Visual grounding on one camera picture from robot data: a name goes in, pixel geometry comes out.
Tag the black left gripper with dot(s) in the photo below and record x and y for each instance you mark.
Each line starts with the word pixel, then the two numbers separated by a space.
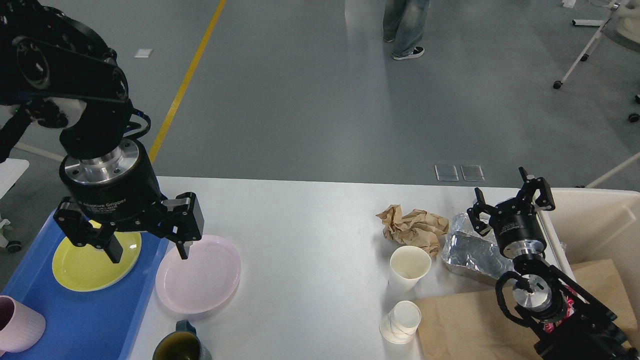
pixel 119 188

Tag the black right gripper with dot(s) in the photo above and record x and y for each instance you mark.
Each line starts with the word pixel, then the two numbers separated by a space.
pixel 517 230

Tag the pink plate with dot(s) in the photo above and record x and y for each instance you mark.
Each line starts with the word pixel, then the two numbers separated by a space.
pixel 204 280

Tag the dark green mug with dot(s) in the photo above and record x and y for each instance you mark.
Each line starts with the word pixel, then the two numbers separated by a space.
pixel 182 344

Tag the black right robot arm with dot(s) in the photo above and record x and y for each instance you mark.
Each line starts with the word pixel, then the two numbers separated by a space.
pixel 570 323

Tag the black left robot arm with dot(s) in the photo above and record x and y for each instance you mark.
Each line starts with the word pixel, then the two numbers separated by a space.
pixel 61 73

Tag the crumpled aluminium foil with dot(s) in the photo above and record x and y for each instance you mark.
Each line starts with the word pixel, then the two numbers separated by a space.
pixel 465 253

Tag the right floor outlet cover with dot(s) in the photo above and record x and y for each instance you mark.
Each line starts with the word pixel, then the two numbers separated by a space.
pixel 472 173

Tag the floor outlet cover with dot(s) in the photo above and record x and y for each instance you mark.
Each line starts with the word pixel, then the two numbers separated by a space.
pixel 472 173
pixel 446 172

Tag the yellow plate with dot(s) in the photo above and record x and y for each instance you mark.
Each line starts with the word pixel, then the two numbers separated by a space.
pixel 87 269

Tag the left floor outlet cover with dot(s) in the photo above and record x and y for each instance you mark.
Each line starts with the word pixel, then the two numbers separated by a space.
pixel 446 172

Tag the beige plastic bin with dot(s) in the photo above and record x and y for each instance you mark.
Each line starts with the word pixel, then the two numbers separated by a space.
pixel 597 233

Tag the crumpled brown paper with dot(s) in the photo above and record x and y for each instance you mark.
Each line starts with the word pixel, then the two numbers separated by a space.
pixel 419 228

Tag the white stand leg left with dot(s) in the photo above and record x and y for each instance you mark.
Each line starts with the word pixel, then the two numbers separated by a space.
pixel 39 152

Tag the white stand leg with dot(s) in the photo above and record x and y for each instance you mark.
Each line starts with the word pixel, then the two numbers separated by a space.
pixel 609 174
pixel 39 152

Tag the blue plastic tray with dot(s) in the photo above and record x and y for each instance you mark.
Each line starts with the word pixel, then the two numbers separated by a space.
pixel 96 325

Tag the upright white paper cup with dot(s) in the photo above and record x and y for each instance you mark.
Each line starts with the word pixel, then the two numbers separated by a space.
pixel 408 265

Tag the brown paper bag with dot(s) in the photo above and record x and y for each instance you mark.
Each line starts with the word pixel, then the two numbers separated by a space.
pixel 470 325

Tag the white side table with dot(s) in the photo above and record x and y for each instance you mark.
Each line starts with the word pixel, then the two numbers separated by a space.
pixel 10 171

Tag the white stand leg right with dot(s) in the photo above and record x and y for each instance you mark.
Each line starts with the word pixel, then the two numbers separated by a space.
pixel 609 174

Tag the white rolling stand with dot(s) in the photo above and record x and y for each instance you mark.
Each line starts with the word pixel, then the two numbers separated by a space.
pixel 620 26

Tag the pink ribbed cup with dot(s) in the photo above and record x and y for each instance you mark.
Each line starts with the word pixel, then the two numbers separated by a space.
pixel 20 326

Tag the lying white paper cup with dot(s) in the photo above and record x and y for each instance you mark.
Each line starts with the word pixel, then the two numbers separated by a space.
pixel 401 323

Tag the person in jeans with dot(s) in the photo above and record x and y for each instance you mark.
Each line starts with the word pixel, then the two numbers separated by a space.
pixel 404 24

